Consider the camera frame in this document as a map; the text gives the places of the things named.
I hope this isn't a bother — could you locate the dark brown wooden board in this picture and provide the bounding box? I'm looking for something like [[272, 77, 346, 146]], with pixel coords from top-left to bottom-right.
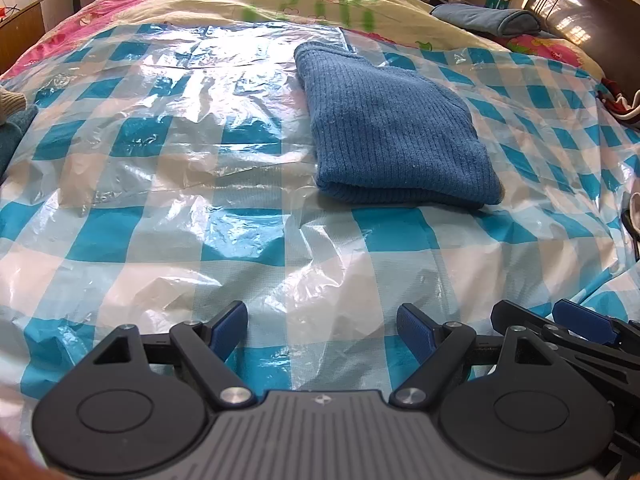
[[525, 0, 640, 98]]

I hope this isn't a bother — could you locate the blue checkered plastic sheet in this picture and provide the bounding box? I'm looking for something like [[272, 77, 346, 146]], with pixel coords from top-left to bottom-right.
[[1, 24, 639, 437]]

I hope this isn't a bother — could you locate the teal towel blanket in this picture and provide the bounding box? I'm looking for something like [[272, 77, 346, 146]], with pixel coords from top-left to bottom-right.
[[0, 105, 39, 176]]

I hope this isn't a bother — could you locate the floral pink green quilt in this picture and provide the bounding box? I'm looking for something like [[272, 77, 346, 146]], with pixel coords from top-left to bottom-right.
[[1, 0, 604, 80]]

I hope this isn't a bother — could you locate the blue striped knit sweater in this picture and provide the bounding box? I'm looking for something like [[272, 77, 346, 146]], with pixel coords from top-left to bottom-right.
[[294, 42, 502, 209]]

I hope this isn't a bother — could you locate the beige plaid knit garment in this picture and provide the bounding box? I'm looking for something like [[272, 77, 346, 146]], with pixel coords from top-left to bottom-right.
[[0, 86, 27, 125]]

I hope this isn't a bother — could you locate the wooden side cabinet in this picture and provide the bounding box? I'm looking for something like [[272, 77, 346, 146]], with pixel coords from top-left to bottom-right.
[[0, 0, 46, 73]]

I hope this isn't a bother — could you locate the folded light blue cloth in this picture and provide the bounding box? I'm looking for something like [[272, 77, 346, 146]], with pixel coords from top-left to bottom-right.
[[431, 3, 541, 38]]

